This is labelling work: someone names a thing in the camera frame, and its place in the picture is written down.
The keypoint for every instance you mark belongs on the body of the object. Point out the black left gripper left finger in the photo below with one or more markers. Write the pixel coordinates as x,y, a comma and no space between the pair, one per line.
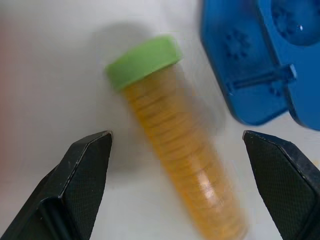
65,190

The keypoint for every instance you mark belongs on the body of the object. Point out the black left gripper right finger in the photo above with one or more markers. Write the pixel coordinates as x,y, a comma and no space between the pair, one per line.
287,185

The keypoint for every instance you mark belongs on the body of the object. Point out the yellow test tube green cap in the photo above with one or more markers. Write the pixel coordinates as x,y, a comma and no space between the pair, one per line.
185,160

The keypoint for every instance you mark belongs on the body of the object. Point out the blue test tube rack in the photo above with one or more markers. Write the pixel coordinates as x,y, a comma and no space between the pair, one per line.
260,60

